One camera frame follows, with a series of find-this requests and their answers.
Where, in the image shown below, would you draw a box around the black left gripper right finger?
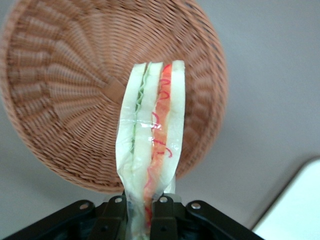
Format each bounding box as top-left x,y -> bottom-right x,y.
150,195 -> 266,240

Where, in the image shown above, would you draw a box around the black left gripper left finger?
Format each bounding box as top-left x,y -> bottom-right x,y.
0,194 -> 129,240

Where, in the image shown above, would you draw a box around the plastic sandwich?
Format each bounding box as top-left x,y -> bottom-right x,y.
115,59 -> 186,240

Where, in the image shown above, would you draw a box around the cream plastic tray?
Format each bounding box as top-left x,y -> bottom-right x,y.
251,156 -> 320,240

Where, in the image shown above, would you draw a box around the large brown wicker basket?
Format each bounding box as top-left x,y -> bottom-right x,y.
0,0 -> 230,195

